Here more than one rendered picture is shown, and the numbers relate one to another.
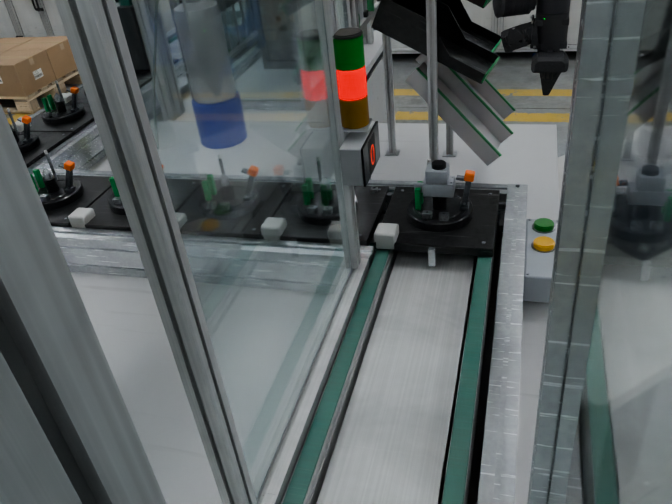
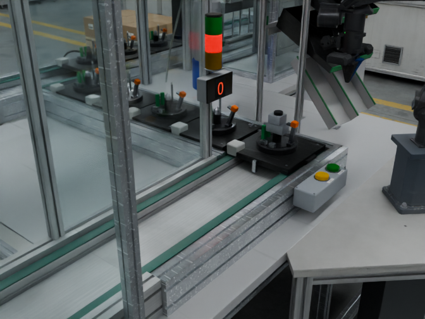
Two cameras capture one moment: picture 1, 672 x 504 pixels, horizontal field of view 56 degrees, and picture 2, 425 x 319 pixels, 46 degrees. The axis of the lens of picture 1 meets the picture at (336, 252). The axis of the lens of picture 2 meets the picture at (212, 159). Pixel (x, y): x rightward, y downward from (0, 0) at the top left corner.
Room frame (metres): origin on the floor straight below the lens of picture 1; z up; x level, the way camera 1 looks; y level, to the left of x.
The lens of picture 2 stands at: (-0.33, -0.56, 1.67)
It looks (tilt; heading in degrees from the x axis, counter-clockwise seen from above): 26 degrees down; 20
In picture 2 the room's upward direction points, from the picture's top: straight up
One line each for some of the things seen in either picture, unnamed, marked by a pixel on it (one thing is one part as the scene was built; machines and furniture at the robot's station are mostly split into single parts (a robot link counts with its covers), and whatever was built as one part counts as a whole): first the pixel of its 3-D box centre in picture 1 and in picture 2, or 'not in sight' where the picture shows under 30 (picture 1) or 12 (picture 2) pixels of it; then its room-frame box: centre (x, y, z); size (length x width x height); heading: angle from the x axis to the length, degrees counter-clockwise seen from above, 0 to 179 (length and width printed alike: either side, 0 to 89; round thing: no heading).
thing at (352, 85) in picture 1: (351, 81); (213, 42); (1.03, -0.06, 1.33); 0.05 x 0.05 x 0.05
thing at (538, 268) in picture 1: (542, 258); (320, 186); (1.02, -0.41, 0.93); 0.21 x 0.07 x 0.06; 161
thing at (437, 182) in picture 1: (434, 177); (275, 120); (1.17, -0.22, 1.06); 0.08 x 0.04 x 0.07; 71
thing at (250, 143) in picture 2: (440, 218); (276, 149); (1.17, -0.23, 0.96); 0.24 x 0.24 x 0.02; 71
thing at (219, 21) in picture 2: (348, 51); (213, 25); (1.03, -0.06, 1.38); 0.05 x 0.05 x 0.05
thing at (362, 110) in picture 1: (353, 109); (213, 59); (1.03, -0.06, 1.28); 0.05 x 0.05 x 0.05
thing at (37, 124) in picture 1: (59, 104); not in sight; (2.10, 0.86, 1.01); 0.24 x 0.24 x 0.13; 71
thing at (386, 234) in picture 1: (386, 236); (235, 148); (1.11, -0.11, 0.97); 0.05 x 0.05 x 0.04; 71
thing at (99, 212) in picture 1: (133, 185); not in sight; (1.41, 0.47, 1.01); 0.24 x 0.24 x 0.13; 71
